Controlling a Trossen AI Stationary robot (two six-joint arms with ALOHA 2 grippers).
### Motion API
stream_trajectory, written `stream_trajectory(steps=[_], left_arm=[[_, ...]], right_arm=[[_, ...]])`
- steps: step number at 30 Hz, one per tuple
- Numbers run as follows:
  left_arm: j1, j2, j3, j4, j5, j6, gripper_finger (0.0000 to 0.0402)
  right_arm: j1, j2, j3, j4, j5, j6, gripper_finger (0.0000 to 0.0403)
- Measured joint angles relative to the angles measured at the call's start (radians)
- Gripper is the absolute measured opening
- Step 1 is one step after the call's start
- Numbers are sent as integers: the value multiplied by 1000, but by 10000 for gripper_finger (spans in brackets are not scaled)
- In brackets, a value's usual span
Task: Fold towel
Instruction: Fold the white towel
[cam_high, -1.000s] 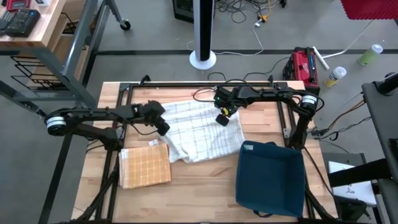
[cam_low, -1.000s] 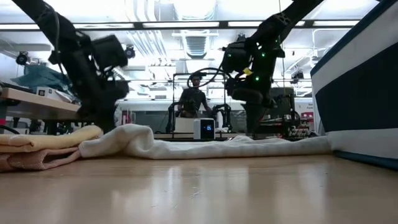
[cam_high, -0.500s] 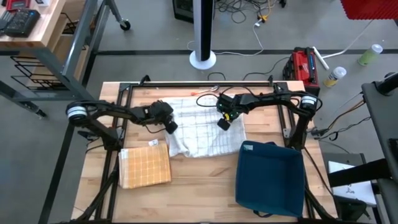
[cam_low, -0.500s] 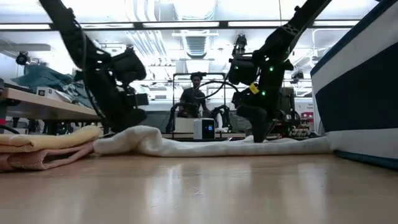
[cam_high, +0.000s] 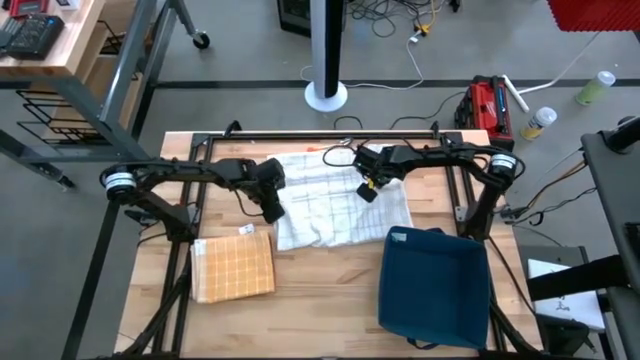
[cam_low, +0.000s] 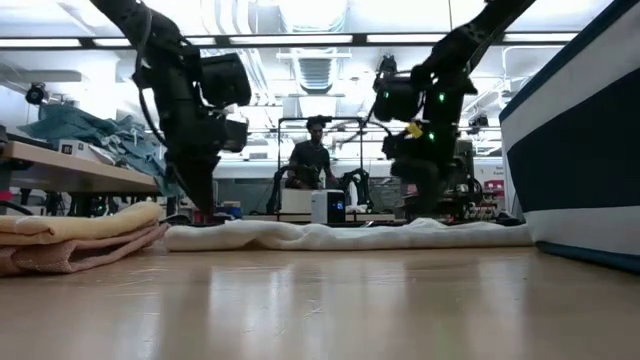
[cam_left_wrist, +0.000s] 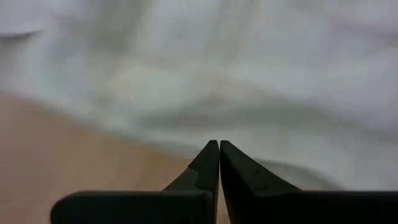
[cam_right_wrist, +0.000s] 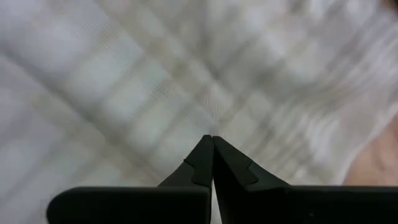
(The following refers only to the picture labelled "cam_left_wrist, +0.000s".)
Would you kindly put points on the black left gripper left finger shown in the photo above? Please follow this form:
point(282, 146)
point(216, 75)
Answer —
point(192, 202)

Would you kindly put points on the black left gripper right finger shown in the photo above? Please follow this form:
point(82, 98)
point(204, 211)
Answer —
point(264, 205)

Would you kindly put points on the white waffle towel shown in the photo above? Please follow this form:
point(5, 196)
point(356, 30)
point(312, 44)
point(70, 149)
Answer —
point(217, 77)

